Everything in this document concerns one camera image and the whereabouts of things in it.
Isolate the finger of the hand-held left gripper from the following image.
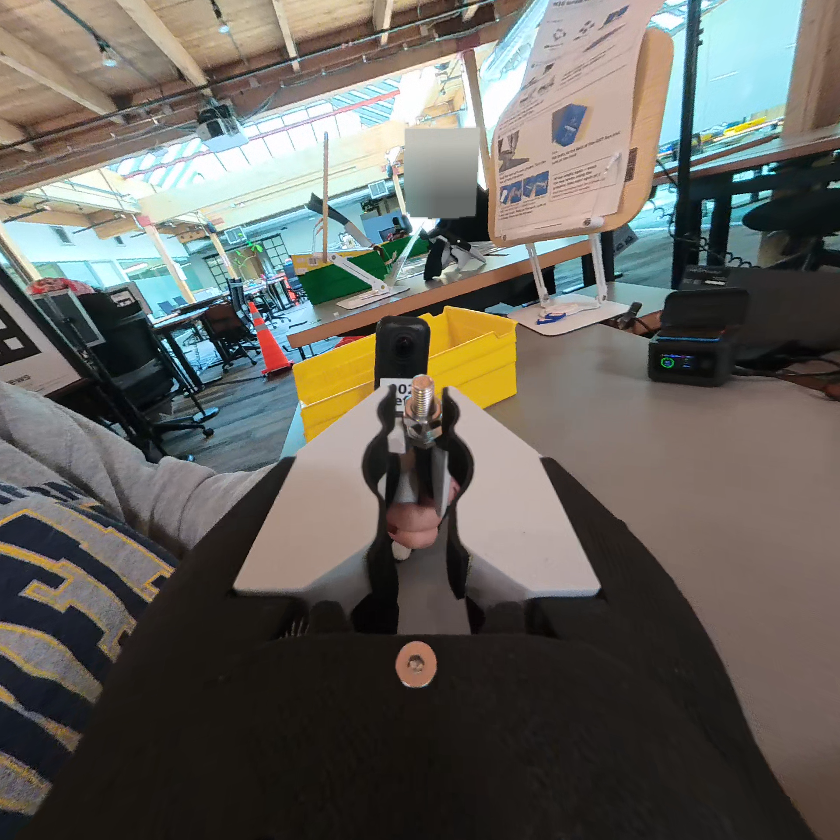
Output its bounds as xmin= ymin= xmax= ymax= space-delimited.
xmin=420 ymin=446 xmax=455 ymax=521
xmin=387 ymin=430 xmax=418 ymax=508

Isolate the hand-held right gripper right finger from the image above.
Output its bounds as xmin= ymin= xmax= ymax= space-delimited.
xmin=438 ymin=386 xmax=602 ymax=618

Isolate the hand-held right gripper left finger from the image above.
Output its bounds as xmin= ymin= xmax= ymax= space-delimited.
xmin=233 ymin=386 xmax=401 ymax=634

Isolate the silver bolt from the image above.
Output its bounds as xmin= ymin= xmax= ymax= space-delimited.
xmin=404 ymin=374 xmax=439 ymax=454

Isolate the person's left forearm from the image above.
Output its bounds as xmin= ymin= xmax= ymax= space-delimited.
xmin=0 ymin=381 xmax=284 ymax=552

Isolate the person's left hand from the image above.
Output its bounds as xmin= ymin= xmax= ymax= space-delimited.
xmin=386 ymin=478 xmax=460 ymax=551

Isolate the yellow plastic bin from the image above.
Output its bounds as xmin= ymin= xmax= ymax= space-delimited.
xmin=292 ymin=305 xmax=519 ymax=444

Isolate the long work table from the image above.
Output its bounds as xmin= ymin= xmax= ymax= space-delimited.
xmin=287 ymin=233 xmax=680 ymax=350

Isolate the white board stand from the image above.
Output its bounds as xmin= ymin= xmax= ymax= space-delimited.
xmin=325 ymin=223 xmax=426 ymax=311
xmin=508 ymin=151 xmax=634 ymax=337

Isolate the green bin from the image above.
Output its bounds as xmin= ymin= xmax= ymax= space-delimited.
xmin=289 ymin=238 xmax=435 ymax=307

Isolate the black grey tool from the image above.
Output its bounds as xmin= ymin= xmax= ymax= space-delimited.
xmin=423 ymin=235 xmax=488 ymax=283

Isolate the orange traffic cone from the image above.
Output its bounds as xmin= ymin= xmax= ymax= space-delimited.
xmin=247 ymin=300 xmax=295 ymax=377

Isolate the black office chair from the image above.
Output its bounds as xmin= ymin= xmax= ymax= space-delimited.
xmin=200 ymin=298 xmax=260 ymax=371
xmin=79 ymin=289 xmax=217 ymax=460
xmin=742 ymin=193 xmax=840 ymax=270

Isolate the person's navy patterned sweater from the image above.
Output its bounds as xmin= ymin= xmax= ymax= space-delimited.
xmin=0 ymin=482 xmax=181 ymax=821

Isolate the black charging case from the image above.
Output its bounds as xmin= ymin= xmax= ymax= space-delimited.
xmin=647 ymin=287 xmax=751 ymax=388

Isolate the ceiling projector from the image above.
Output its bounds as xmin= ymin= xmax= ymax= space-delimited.
xmin=196 ymin=104 xmax=250 ymax=153

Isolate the white marker board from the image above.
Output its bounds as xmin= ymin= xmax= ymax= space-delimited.
xmin=0 ymin=262 xmax=86 ymax=398

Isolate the printed instruction sheet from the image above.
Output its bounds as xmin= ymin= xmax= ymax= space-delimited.
xmin=492 ymin=0 xmax=665 ymax=242

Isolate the dark grey case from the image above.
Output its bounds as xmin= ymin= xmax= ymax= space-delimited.
xmin=678 ymin=264 xmax=840 ymax=368

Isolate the wooden top desk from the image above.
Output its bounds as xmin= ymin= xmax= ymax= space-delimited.
xmin=653 ymin=125 xmax=840 ymax=290

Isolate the wooden post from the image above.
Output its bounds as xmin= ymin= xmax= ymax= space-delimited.
xmin=784 ymin=0 xmax=840 ymax=135

